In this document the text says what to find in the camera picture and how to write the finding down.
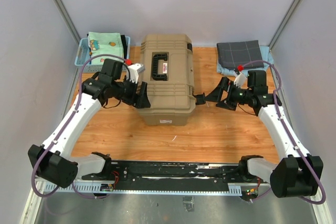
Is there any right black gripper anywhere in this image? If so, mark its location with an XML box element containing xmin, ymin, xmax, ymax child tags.
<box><xmin>204</xmin><ymin>77</ymin><xmax>253</xmax><ymax>111</ymax></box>

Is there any blue slotted cable duct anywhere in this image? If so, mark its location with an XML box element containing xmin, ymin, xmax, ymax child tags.
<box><xmin>43</xmin><ymin>183</ymin><xmax>243</xmax><ymax>196</ymax></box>

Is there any green cartoon print cloth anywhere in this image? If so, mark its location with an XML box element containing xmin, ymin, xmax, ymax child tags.
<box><xmin>88</xmin><ymin>31</ymin><xmax>124</xmax><ymax>58</ymax></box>

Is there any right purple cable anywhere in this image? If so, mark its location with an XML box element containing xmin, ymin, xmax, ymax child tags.
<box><xmin>241</xmin><ymin>60</ymin><xmax>327</xmax><ymax>205</ymax></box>

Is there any blue plastic basket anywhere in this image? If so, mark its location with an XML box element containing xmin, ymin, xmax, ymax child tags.
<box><xmin>75</xmin><ymin>36</ymin><xmax>131</xmax><ymax>73</ymax></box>

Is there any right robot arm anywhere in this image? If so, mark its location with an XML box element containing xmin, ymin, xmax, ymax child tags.
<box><xmin>205</xmin><ymin>70</ymin><xmax>323</xmax><ymax>198</ymax></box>

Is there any black item in basket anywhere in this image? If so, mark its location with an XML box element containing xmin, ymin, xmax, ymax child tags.
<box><xmin>121</xmin><ymin>35</ymin><xmax>129</xmax><ymax>59</ymax></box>

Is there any dark grey checked cloth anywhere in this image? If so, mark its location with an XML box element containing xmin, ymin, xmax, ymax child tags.
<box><xmin>217</xmin><ymin>40</ymin><xmax>262</xmax><ymax>69</ymax></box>

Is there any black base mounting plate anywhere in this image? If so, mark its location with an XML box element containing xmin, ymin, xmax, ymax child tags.
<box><xmin>81</xmin><ymin>159</ymin><xmax>270</xmax><ymax>190</ymax></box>

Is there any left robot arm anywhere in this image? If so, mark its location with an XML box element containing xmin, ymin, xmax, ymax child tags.
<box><xmin>28</xmin><ymin>59</ymin><xmax>150</xmax><ymax>188</ymax></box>

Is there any tan plastic tool box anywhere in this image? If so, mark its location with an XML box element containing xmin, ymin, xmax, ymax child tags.
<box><xmin>139</xmin><ymin>34</ymin><xmax>206</xmax><ymax>126</ymax></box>

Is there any light blue folded cloth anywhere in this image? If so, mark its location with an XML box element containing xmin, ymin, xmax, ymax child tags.
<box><xmin>216</xmin><ymin>46</ymin><xmax>274</xmax><ymax>77</ymax></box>

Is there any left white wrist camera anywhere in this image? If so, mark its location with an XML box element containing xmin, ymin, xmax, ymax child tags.
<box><xmin>123</xmin><ymin>59</ymin><xmax>145</xmax><ymax>84</ymax></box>

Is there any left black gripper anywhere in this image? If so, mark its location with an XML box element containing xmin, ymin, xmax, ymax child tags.
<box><xmin>114</xmin><ymin>76</ymin><xmax>151</xmax><ymax>108</ymax></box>

